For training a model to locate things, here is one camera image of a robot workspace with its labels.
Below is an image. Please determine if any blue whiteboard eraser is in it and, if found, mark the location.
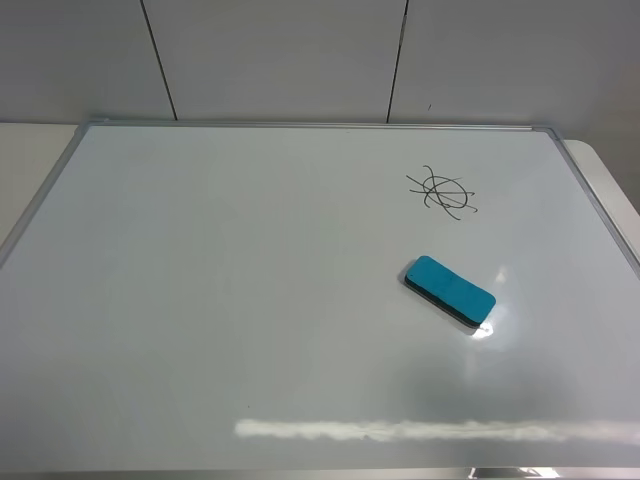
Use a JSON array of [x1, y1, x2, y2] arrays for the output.
[[404, 256, 496, 329]]

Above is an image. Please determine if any aluminium framed whiteboard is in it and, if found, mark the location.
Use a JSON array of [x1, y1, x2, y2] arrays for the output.
[[1, 122, 639, 477]]

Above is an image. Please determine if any black marker scribble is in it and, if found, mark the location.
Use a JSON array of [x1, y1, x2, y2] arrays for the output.
[[405, 165, 479, 221]]

